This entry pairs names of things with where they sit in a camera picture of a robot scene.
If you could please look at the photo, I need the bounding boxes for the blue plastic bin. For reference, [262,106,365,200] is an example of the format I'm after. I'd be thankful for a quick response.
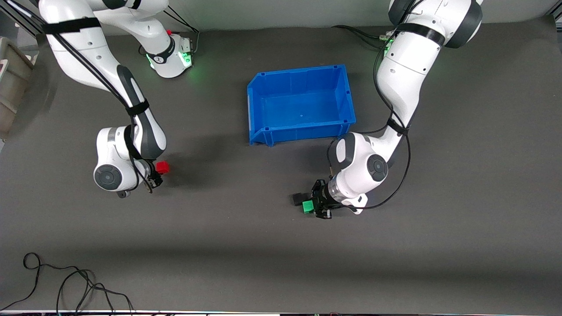
[247,64,357,147]

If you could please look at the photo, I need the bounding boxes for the beige plastic box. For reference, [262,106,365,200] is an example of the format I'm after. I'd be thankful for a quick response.
[0,36,35,141]

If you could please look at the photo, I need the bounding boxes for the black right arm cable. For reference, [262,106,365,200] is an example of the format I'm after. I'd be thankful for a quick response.
[9,0,155,194]

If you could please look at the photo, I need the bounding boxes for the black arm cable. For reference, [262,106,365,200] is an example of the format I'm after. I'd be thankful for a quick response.
[327,26,412,210]
[9,0,155,194]

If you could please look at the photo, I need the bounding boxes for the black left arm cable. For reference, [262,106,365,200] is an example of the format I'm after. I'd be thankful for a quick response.
[327,26,412,210]

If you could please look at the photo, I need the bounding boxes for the loose black cable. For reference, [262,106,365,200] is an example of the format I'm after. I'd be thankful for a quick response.
[0,252,134,315]

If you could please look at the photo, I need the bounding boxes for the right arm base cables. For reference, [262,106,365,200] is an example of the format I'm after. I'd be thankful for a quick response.
[138,9,201,57]

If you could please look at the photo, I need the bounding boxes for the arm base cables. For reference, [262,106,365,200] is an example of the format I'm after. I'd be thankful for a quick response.
[331,24,396,47]
[138,9,201,57]

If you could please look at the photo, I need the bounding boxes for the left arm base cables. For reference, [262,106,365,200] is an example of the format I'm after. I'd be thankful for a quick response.
[331,24,396,47]

